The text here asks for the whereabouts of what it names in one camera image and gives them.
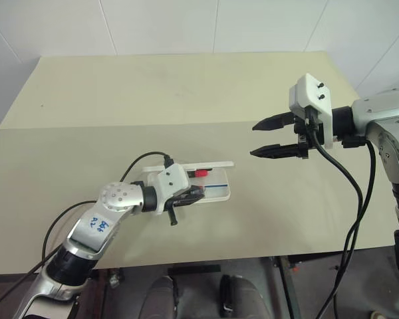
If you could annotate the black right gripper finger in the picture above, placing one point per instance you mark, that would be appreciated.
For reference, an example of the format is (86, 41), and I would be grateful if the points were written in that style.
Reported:
(274, 123)
(276, 151)

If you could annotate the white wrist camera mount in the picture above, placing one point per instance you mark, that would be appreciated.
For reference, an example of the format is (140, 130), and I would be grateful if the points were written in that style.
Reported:
(171, 181)
(311, 93)

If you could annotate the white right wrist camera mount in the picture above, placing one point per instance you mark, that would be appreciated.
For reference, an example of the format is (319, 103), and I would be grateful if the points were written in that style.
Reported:
(311, 93)

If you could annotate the red capped marker pen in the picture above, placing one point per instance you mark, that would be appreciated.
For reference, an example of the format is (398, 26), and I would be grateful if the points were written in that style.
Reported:
(202, 173)

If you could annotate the white plastic pencil case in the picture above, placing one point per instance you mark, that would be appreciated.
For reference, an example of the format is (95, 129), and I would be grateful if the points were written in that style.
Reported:
(219, 192)

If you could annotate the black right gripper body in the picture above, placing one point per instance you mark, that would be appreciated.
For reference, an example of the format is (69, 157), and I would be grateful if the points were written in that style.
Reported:
(302, 139)

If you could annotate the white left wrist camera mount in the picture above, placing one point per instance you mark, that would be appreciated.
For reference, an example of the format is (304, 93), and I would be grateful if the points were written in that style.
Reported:
(171, 181)

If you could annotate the blue pen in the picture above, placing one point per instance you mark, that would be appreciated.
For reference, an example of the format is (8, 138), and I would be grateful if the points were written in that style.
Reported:
(216, 185)

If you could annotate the dark grey rounded shape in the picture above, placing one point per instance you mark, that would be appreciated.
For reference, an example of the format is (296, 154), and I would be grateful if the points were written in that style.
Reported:
(246, 299)
(163, 299)

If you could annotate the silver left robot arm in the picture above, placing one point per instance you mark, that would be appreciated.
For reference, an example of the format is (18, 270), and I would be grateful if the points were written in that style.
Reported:
(119, 197)

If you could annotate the black table frame strut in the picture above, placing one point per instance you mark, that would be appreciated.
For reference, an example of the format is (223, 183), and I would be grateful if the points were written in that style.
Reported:
(287, 285)

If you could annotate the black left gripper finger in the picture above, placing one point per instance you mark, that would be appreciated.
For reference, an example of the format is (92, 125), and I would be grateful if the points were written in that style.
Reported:
(186, 202)
(195, 192)

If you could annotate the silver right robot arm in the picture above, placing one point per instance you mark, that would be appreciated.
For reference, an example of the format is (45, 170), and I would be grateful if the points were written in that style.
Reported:
(382, 109)

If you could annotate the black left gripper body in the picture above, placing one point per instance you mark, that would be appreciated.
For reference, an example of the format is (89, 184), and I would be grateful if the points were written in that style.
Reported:
(173, 214)

